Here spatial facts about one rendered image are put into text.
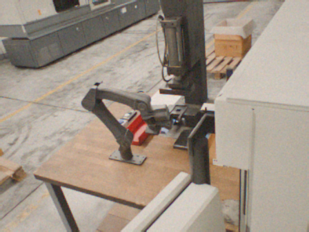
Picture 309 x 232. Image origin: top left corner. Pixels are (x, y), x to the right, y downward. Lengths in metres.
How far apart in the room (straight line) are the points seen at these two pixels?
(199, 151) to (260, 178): 0.17
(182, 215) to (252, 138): 0.22
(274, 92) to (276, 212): 0.12
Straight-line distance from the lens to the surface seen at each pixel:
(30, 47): 6.43
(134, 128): 1.67
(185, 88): 1.52
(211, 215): 0.46
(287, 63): 0.29
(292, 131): 0.23
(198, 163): 0.44
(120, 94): 1.24
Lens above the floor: 1.79
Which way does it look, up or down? 30 degrees down
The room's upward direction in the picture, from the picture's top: 9 degrees counter-clockwise
